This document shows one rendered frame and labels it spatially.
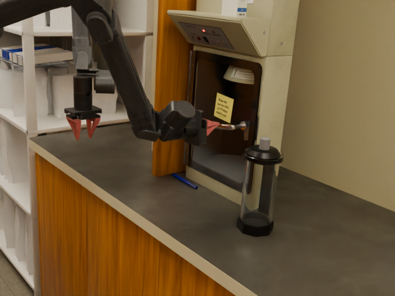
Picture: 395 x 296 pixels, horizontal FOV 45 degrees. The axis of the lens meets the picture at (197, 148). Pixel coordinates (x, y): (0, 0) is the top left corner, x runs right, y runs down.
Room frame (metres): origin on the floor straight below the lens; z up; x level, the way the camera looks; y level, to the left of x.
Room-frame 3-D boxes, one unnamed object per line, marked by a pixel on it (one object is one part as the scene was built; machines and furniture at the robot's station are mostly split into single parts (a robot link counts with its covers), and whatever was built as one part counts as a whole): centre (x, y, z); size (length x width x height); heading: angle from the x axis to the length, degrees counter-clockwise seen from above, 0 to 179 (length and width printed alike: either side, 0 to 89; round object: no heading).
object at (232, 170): (1.44, -0.06, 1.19); 0.30 x 0.01 x 0.40; 41
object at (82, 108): (1.46, 0.37, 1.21); 0.10 x 0.07 x 0.07; 132
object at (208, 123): (1.34, -0.02, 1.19); 0.09 x 0.07 x 0.07; 131
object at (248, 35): (1.41, -0.03, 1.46); 0.32 x 0.11 x 0.10; 41
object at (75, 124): (1.45, 0.38, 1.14); 0.07 x 0.07 x 0.09; 42
